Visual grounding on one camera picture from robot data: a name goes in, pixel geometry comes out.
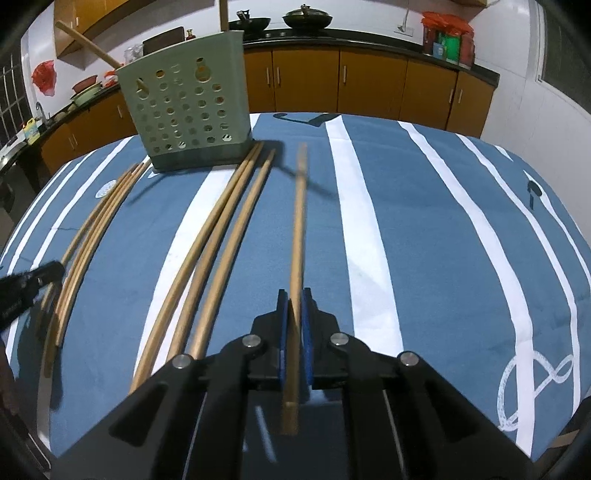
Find blue white striped tablecloth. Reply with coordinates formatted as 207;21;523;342
6;113;590;457

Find left barred window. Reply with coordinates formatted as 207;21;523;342
0;44;31;147

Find wooden chopstick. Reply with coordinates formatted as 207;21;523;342
41;157;151;378
188;149;276;360
35;163;138;330
166;142;263;360
129;142;260;393
54;157;151;347
281;143;308;436
218;0;229;32
54;20;122;69

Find yellow detergent bottle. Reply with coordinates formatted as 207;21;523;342
23;118;43;145

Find green perforated utensil holder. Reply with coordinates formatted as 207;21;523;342
116;31;252;172

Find red bag hanging on wall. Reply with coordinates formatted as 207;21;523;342
31;60;57;97

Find dark cutting board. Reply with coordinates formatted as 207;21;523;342
142;26;185;55

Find red plastic bag on counter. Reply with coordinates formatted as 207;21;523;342
421;11;475;69

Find black wok left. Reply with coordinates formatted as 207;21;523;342
229;10;270;37

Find wooden kitchen cabinets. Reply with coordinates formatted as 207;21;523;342
54;0;152;40
40;47;500;173

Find red bowl on counter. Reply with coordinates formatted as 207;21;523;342
72;75;97;94

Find black kitchen countertop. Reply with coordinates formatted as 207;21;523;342
15;30;474;165

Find right barred window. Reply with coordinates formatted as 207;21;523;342
538;1;590;112

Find black wok with lid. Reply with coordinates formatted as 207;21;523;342
283;4;332;33

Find lower wooden kitchen cabinets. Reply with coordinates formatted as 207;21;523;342
40;47;500;173

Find upper wooden kitchen cabinets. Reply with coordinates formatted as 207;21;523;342
54;0;152;40

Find barred window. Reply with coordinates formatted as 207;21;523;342
0;44;31;147
538;1;590;112

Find green bowl on counter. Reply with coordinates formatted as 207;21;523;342
71;83;102;107

